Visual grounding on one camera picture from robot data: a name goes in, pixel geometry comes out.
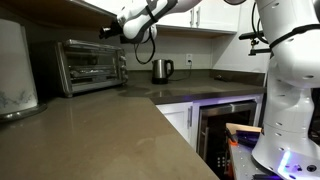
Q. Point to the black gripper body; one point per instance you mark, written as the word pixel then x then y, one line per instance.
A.
pixel 113 30

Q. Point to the oven glass door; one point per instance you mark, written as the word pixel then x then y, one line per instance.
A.
pixel 85 66

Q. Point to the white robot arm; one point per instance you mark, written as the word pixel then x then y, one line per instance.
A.
pixel 291 28

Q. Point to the metal robot base table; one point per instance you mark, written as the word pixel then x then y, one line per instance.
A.
pixel 242 165

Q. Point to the silver toaster oven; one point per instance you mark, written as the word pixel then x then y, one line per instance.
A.
pixel 45 68

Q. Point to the white lower cabinet door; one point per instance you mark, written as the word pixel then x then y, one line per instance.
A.
pixel 180 117

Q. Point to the stainless steel electric kettle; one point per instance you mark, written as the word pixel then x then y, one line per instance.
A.
pixel 162 69

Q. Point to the white upper cabinets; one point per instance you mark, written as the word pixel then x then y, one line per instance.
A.
pixel 208 15

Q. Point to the white paper towel roll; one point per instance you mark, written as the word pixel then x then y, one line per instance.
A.
pixel 18 95

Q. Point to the built-in beverage cooler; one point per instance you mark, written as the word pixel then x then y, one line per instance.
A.
pixel 211 139

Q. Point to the white wall outlet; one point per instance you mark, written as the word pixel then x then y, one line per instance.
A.
pixel 189 58

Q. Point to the black camera on stand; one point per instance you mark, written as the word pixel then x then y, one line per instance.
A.
pixel 253 42

